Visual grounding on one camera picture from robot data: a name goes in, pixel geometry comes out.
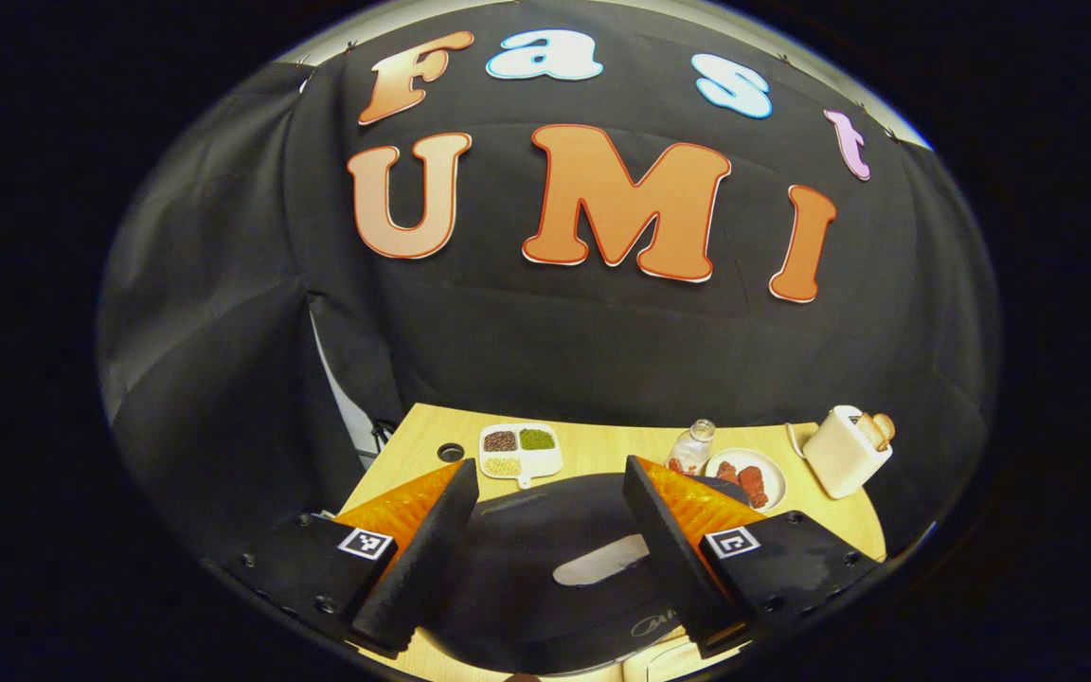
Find white toaster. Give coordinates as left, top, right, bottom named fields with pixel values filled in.
left=801, top=405, right=893, bottom=500

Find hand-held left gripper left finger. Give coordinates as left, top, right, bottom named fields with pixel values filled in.
left=224, top=459, right=480, bottom=659

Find black rice cooker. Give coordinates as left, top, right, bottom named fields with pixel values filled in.
left=427, top=474, right=755, bottom=675

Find toast bread slices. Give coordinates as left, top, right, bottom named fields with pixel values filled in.
left=858, top=412, right=897, bottom=451

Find white round plate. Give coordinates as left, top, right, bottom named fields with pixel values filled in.
left=705, top=448, right=787, bottom=512

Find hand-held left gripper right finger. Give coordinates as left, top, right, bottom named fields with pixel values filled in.
left=623, top=455, right=885, bottom=659

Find small clear bottle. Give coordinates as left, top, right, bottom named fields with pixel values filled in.
left=666, top=419, right=717, bottom=477

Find white divided grain dish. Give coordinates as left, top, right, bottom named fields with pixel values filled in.
left=478, top=422, right=564, bottom=490

